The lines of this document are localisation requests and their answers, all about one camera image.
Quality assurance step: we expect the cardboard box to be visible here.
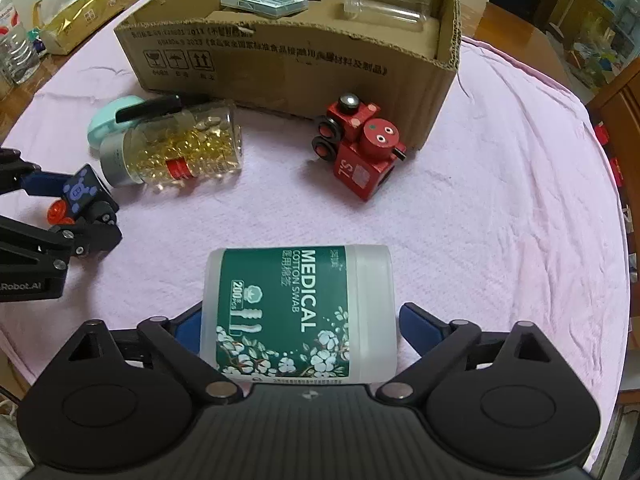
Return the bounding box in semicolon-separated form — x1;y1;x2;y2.
114;0;462;153

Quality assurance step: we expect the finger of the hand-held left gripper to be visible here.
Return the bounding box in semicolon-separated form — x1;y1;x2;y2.
0;148;77;198
0;215;124;282

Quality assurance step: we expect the black toy car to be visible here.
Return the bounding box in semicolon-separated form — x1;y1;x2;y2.
47;162;121;226

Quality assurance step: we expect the red wooden toy train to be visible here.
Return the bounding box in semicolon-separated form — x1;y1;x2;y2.
311;91;408;201

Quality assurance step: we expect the gold tissue pack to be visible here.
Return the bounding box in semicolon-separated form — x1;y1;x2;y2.
32;0;131;56

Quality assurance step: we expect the mint green oval case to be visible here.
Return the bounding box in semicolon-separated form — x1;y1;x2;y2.
89;95;151;148

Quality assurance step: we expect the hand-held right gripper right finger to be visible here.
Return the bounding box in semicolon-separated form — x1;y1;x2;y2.
375;302;577;407

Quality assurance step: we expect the clear jar of yellow capsules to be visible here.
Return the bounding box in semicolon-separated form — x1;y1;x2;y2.
100;100;244;193

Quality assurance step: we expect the clear playing card case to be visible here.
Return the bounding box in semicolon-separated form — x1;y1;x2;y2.
220;0;308;17

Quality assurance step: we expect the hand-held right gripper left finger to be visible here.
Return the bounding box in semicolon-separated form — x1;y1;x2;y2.
49;304;242;407

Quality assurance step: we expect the clear water bottle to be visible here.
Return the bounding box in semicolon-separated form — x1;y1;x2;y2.
0;0;41;86

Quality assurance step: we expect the green label cotton swab box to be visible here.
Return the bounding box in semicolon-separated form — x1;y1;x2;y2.
199;244;398;387

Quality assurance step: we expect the wooden chair with grooved back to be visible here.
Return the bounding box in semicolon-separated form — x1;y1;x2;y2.
585;67;640;196

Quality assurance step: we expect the pink towel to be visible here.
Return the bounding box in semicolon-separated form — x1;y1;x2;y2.
0;0;632;401

